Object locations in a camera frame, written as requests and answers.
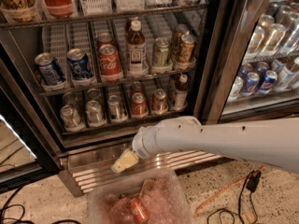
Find blue silver can left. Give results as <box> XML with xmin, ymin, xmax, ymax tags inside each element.
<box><xmin>35</xmin><ymin>52</ymin><xmax>65</xmax><ymax>86</ymax></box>

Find silver can behind left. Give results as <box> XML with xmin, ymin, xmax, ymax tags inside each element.
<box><xmin>62</xmin><ymin>92</ymin><xmax>80</xmax><ymax>107</ymax></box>

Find brown tea bottle white cap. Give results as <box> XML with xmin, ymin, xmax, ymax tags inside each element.
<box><xmin>126</xmin><ymin>21</ymin><xmax>146</xmax><ymax>76</ymax></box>

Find gold patterned can top shelf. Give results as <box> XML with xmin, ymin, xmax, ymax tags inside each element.
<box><xmin>1</xmin><ymin>0</ymin><xmax>36</xmax><ymax>22</ymax></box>

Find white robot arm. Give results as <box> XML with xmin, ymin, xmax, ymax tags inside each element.
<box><xmin>111</xmin><ymin>116</ymin><xmax>299</xmax><ymax>173</ymax></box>

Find silver redbull can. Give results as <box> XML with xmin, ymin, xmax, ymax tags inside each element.
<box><xmin>107</xmin><ymin>95</ymin><xmax>123</xmax><ymax>121</ymax></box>

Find red can bottom behind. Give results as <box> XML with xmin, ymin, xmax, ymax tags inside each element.
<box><xmin>130</xmin><ymin>81</ymin><xmax>145</xmax><ymax>96</ymax></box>

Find clear plastic bin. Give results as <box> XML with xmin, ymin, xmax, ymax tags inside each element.
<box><xmin>87</xmin><ymin>169</ymin><xmax>192</xmax><ymax>224</ymax></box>

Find red coca-cola can behind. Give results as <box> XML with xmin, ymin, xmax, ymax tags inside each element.
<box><xmin>96</xmin><ymin>32</ymin><xmax>115</xmax><ymax>49</ymax></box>

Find brown bottle bottom shelf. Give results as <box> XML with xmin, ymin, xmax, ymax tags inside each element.
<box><xmin>171</xmin><ymin>75</ymin><xmax>188</xmax><ymax>110</ymax></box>

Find gold brown can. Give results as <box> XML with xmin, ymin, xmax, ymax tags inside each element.
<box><xmin>177</xmin><ymin>34</ymin><xmax>195</xmax><ymax>63</ymax></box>
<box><xmin>171</xmin><ymin>23</ymin><xmax>190</xmax><ymax>56</ymax></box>

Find gold brown can front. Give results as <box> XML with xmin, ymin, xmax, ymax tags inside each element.
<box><xmin>177</xmin><ymin>34</ymin><xmax>195</xmax><ymax>63</ymax></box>

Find green silver can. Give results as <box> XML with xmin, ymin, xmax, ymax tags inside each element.
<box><xmin>152</xmin><ymin>37</ymin><xmax>170</xmax><ymax>67</ymax></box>

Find stainless fridge bottom grille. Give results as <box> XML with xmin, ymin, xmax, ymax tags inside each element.
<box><xmin>58</xmin><ymin>134</ymin><xmax>221</xmax><ymax>197</ymax></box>

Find red cola can in bin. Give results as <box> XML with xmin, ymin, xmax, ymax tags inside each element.
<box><xmin>129</xmin><ymin>198</ymin><xmax>149</xmax><ymax>224</ymax></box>

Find orange extension cable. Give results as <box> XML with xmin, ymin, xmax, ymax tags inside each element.
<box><xmin>193</xmin><ymin>165</ymin><xmax>265</xmax><ymax>218</ymax></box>

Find white green can bottom left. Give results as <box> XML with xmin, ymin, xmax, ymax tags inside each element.
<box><xmin>60</xmin><ymin>105</ymin><xmax>81</xmax><ymax>128</ymax></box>

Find silver white can bottom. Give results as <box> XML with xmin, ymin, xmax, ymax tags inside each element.
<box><xmin>85</xmin><ymin>100</ymin><xmax>103</xmax><ymax>124</ymax></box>

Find red coca-cola can front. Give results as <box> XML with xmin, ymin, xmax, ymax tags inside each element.
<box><xmin>98</xmin><ymin>44</ymin><xmax>121</xmax><ymax>76</ymax></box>

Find open fridge door left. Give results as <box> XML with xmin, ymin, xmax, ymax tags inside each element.
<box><xmin>0</xmin><ymin>90</ymin><xmax>59</xmax><ymax>194</ymax></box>

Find red coca-cola can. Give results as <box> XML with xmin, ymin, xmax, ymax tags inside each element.
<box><xmin>98</xmin><ymin>44</ymin><xmax>121</xmax><ymax>76</ymax></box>
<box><xmin>96</xmin><ymin>32</ymin><xmax>115</xmax><ymax>49</ymax></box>

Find blue pepsi can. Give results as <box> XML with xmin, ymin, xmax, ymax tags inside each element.
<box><xmin>67</xmin><ymin>49</ymin><xmax>93</xmax><ymax>80</ymax></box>

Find black cable left floor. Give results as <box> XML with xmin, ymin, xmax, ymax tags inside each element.
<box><xmin>0</xmin><ymin>187</ymin><xmax>82</xmax><ymax>224</ymax></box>

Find red can bottom front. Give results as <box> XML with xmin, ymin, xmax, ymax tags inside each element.
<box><xmin>131</xmin><ymin>92</ymin><xmax>148</xmax><ymax>116</ymax></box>

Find black power adapter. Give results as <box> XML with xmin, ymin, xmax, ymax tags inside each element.
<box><xmin>246</xmin><ymin>170</ymin><xmax>262</xmax><ymax>192</ymax></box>

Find gold brown can behind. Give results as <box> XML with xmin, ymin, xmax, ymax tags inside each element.
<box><xmin>171</xmin><ymin>23</ymin><xmax>190</xmax><ymax>56</ymax></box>

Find closed glass fridge door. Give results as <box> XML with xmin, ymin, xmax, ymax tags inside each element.
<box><xmin>197</xmin><ymin>0</ymin><xmax>299</xmax><ymax>124</ymax></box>

